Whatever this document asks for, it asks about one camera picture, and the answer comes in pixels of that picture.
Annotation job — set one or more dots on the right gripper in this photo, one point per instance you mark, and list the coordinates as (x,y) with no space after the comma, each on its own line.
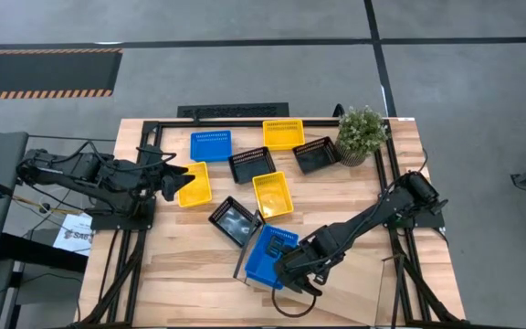
(304,265)

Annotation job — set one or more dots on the white printed paper sheet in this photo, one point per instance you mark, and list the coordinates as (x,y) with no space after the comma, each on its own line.
(73,235)

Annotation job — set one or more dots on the black plastic basket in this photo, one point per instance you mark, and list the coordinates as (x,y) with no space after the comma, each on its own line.
(251,169)
(315,159)
(234,222)

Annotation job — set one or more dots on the yellow plastic basket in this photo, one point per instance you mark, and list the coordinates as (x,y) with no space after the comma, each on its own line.
(272,196)
(283,137)
(196,192)

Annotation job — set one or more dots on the black aluminium table frame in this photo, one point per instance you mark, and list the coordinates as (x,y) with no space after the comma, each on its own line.
(226,123)

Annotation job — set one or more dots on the blue plastic basket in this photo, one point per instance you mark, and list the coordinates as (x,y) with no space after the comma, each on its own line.
(210,148)
(260,260)

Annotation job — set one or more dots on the black floor vent grille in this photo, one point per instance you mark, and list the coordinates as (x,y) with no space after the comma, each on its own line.
(233,110)

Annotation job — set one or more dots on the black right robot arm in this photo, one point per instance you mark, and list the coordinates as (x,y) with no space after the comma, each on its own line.
(372,215)

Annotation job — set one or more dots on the green plant in striped pot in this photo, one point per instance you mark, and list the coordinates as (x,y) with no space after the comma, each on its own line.
(361,130)

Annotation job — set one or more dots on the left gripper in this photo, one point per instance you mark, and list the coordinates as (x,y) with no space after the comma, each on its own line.
(160,180)

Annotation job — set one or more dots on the black mat orange hazard stripes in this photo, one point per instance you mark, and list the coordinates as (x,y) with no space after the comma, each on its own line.
(39,71)

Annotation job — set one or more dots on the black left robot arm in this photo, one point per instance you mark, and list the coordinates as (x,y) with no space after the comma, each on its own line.
(85,176)

